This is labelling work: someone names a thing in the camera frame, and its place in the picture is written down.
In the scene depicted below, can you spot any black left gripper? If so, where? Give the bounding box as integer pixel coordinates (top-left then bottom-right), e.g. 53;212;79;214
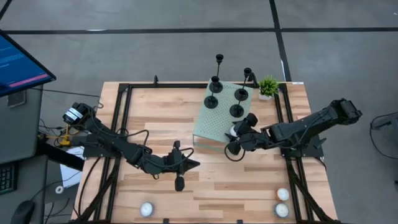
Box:
164;151;201;175

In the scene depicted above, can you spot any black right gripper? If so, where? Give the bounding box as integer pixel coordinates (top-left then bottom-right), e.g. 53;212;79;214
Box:
226;113;270;152

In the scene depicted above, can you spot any black candlestick holder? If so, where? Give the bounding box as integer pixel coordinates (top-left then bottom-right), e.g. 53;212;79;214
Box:
208;54;224;95
234;67;252;101
203;75;220;110
229;88;246;118

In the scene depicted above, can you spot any green perforated metal shelf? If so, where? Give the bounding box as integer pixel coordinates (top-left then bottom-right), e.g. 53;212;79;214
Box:
192;80;255;153

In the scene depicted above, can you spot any green plant in white pot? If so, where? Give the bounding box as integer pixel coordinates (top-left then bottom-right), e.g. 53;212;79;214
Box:
258;75;280;101

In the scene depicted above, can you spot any white paper sheet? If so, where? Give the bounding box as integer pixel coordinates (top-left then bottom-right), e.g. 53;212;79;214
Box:
59;146;85;189

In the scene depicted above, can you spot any yellow clamp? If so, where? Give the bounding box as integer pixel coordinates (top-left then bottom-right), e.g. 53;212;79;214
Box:
46;126;74;147

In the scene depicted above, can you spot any black table support beam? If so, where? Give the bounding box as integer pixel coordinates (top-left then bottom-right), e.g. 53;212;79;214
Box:
37;136;85;172

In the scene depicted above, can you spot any black computer mouse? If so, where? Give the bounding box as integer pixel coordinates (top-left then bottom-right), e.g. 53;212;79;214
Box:
11;200;35;224

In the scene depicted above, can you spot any black keyboard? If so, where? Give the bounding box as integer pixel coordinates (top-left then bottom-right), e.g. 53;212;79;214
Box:
0;161;18;195

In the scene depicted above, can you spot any computer monitor with blue screen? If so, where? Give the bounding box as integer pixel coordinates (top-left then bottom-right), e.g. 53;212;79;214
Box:
0;30;57;98

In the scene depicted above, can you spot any black metal table frame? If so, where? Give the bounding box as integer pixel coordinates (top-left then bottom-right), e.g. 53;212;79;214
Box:
74;75;340;224

